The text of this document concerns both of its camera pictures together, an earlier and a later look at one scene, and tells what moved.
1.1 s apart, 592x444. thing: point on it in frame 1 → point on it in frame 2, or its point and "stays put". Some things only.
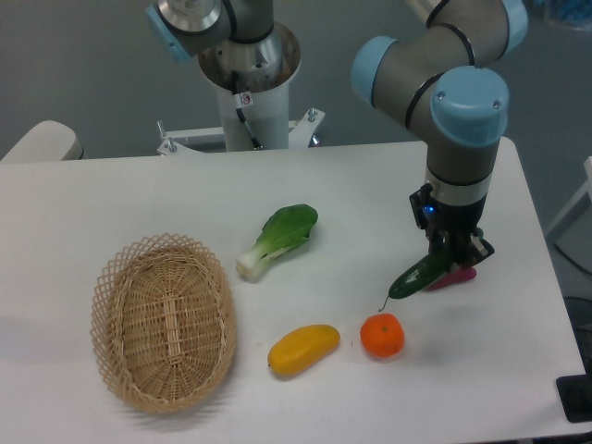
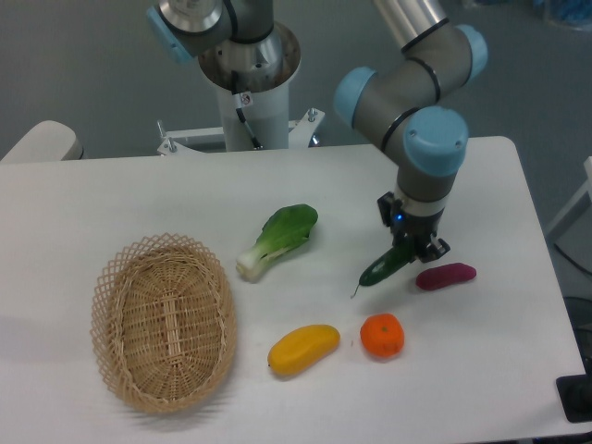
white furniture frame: [572, 231] stays put
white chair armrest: [48, 141] stays put
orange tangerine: [383, 335] stays put
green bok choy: [284, 228] stays put
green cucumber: [422, 275] → [385, 265]
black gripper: [456, 221] → [413, 229]
